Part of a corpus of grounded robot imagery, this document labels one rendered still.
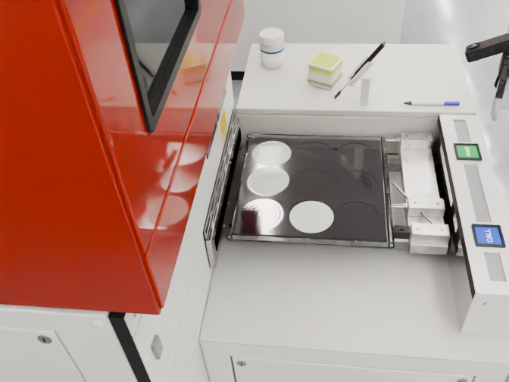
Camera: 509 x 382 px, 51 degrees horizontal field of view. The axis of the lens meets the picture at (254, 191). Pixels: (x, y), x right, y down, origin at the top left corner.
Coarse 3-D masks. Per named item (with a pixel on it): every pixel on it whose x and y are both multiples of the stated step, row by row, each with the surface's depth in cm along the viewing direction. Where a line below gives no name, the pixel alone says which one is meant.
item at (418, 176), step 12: (408, 156) 139; (420, 156) 139; (408, 168) 136; (420, 168) 136; (432, 168) 135; (408, 180) 133; (420, 180) 133; (432, 180) 132; (408, 192) 130; (420, 192) 130; (432, 192) 130; (408, 216) 125; (420, 216) 124; (408, 240) 122; (420, 252) 120; (432, 252) 119; (444, 252) 119
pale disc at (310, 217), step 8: (296, 208) 126; (304, 208) 126; (312, 208) 125; (320, 208) 125; (328, 208) 125; (296, 216) 124; (304, 216) 124; (312, 216) 124; (320, 216) 123; (328, 216) 123; (296, 224) 122; (304, 224) 122; (312, 224) 122; (320, 224) 122; (328, 224) 121; (304, 232) 120; (312, 232) 120
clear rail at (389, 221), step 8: (384, 144) 140; (384, 152) 137; (384, 160) 135; (384, 168) 133; (384, 176) 132; (384, 184) 130; (384, 192) 128; (392, 224) 120; (392, 232) 119; (392, 240) 117
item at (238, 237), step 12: (240, 240) 121; (252, 240) 120; (264, 240) 120; (276, 240) 119; (288, 240) 119; (300, 240) 119; (312, 240) 118; (324, 240) 118; (336, 240) 118; (348, 240) 118; (360, 240) 117
